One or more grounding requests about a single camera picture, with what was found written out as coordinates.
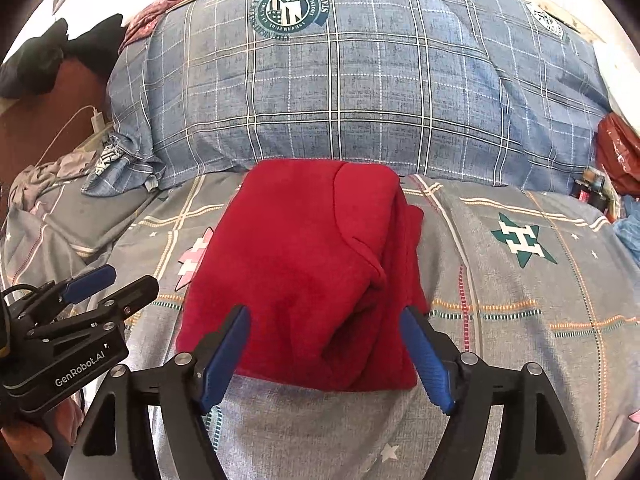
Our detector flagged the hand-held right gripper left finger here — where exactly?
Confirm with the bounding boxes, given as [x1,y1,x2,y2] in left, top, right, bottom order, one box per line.
[62,304,252,480]

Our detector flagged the red fleece garment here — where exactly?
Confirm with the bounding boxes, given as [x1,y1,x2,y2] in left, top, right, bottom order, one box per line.
[175,158,431,393]

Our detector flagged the black cloth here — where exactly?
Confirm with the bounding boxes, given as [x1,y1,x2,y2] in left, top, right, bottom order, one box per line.
[0,14,127,99]

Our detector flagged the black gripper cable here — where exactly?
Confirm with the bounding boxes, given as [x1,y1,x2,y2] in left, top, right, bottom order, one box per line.
[0,283,53,308]

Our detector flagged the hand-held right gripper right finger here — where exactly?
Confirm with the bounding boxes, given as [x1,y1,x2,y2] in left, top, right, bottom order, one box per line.
[399,306,587,480]

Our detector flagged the maroon patterned cloth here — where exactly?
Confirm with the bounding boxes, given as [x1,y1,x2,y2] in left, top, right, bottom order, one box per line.
[119,0,208,53]

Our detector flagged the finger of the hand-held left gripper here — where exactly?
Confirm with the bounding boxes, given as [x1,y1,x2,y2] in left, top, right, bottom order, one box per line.
[27,274,161,341]
[7,265,118,322]

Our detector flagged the grey printed bedsheet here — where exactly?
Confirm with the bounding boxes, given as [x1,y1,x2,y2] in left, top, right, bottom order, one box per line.
[0,172,640,480]

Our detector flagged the person's left hand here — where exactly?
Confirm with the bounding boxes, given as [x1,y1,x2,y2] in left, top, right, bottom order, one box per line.
[0,421,54,462]

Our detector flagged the red plastic bag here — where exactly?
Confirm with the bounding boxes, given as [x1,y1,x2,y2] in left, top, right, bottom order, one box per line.
[595,112,640,197]

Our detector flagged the crumpled grey cloth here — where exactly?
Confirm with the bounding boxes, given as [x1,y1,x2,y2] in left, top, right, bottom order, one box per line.
[7,152,101,211]

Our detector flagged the white charger with cable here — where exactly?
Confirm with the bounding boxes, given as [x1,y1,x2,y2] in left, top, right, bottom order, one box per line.
[34,105,108,167]

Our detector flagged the dark printed box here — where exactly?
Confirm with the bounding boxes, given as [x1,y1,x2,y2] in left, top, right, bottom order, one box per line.
[572,169,617,222]

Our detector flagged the blue plaid quilt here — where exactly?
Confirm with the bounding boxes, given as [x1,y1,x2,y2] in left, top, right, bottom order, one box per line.
[82,0,613,196]

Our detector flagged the brown wooden board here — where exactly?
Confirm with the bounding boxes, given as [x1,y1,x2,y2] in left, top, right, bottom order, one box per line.
[0,57,113,186]

